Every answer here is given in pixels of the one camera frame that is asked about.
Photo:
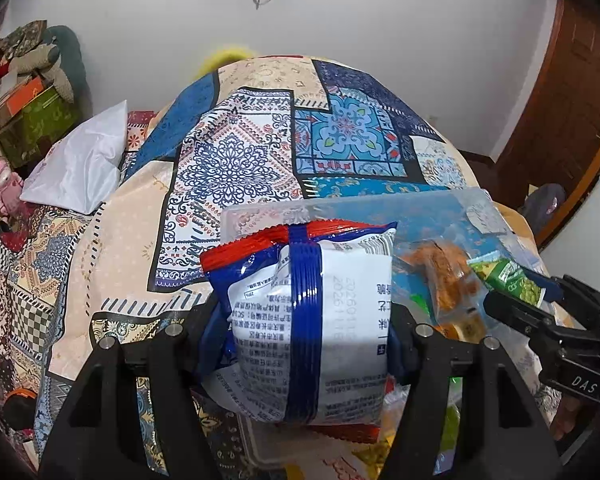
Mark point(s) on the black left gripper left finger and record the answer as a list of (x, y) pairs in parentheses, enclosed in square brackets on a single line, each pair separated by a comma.
[(97, 434)]

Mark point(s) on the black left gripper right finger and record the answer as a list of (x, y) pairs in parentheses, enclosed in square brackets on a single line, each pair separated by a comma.
[(502, 434)]

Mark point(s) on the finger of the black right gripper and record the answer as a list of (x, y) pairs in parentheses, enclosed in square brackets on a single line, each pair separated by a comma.
[(530, 321)]

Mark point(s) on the small green snack packet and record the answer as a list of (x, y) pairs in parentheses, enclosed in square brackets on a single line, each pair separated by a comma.
[(505, 275)]

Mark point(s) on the orange fried snack bag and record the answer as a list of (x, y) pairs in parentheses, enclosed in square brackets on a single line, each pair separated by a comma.
[(453, 288)]

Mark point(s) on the blue white red snack bag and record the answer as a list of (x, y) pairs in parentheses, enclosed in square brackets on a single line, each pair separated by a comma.
[(308, 308)]

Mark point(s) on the green jelly cup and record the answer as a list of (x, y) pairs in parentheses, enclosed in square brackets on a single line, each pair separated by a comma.
[(451, 428)]

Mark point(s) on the person's hand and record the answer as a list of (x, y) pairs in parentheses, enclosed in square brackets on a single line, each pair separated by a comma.
[(565, 417)]

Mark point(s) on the clear plastic storage bin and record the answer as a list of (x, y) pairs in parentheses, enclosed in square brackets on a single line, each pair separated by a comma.
[(467, 218)]

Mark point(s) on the patchwork patterned bed cover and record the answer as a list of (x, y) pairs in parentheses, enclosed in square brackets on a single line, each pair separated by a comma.
[(257, 130)]

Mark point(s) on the brown wooden door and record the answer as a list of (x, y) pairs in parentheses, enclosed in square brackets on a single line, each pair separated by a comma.
[(557, 138)]

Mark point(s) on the white yellow snack packet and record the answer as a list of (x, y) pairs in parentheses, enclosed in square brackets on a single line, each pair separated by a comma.
[(342, 461)]

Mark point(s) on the pink plush toy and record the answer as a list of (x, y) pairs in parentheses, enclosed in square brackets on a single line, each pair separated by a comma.
[(11, 185)]

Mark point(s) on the white pillow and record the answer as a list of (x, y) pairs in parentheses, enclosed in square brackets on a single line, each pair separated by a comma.
[(81, 170)]

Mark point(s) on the pile of clothes and boxes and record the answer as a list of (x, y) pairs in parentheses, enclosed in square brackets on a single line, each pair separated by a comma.
[(43, 90)]

